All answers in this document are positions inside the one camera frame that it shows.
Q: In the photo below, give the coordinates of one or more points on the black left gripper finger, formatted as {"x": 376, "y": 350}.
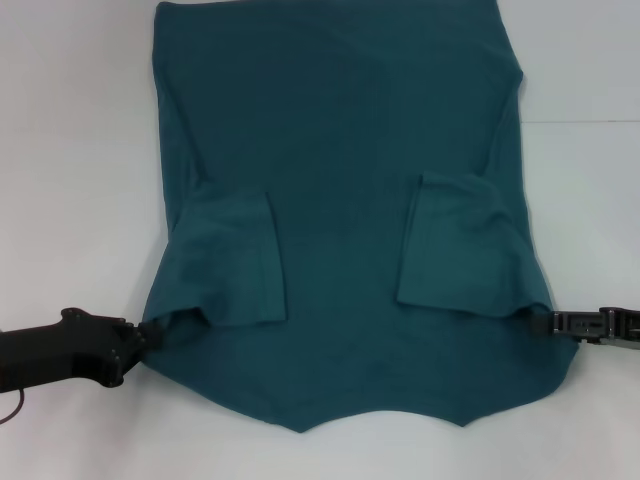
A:
{"x": 147, "y": 330}
{"x": 152, "y": 345}

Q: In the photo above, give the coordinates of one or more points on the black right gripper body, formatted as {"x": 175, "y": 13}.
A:
{"x": 622, "y": 330}

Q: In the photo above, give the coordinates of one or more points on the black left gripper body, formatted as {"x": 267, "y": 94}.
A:
{"x": 65, "y": 350}

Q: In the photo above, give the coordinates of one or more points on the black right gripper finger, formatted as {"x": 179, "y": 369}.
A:
{"x": 565, "y": 324}

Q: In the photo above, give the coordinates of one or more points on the teal blue t-shirt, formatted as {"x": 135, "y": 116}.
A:
{"x": 340, "y": 150}

